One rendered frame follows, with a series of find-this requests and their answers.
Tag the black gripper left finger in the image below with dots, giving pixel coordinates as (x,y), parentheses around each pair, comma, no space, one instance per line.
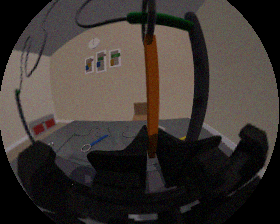
(132,159)

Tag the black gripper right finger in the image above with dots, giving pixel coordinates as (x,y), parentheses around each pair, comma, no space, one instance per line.
(173,154)

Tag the grey loop with orange handle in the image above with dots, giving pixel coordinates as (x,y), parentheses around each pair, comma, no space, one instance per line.
(152,75)

